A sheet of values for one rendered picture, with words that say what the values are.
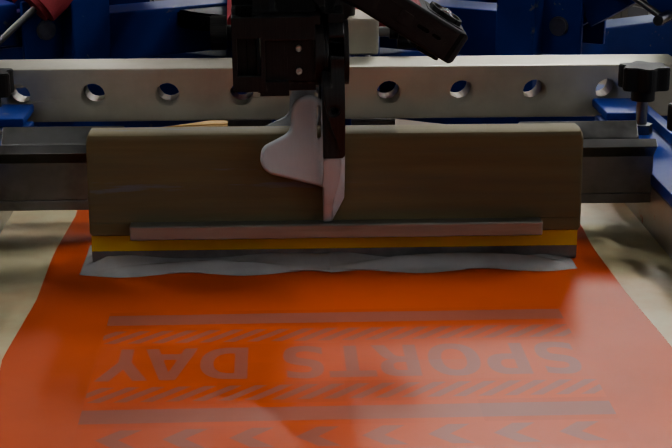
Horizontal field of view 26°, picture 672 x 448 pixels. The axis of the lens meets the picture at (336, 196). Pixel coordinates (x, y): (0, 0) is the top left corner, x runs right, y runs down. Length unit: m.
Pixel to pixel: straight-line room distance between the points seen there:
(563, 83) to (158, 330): 0.56
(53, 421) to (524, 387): 0.27
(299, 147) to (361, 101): 0.33
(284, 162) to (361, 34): 0.39
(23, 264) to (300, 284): 0.21
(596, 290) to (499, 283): 0.07
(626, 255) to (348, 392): 0.33
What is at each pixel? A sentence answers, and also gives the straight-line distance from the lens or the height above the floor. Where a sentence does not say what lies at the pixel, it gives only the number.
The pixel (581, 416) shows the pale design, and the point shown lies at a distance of 0.83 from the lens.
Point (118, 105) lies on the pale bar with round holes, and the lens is 1.36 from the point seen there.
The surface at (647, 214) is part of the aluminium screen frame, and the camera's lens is 1.17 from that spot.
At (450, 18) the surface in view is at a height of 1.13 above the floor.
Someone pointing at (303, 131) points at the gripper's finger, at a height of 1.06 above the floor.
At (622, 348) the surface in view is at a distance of 0.93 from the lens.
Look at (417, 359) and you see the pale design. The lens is 0.90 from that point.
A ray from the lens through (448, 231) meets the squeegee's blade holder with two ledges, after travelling 1.05.
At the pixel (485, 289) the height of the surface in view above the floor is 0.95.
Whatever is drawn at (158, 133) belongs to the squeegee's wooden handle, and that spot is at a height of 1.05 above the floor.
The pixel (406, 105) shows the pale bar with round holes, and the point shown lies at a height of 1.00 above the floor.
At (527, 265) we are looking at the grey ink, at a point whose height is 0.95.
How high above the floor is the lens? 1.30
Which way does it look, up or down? 16 degrees down
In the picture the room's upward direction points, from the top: straight up
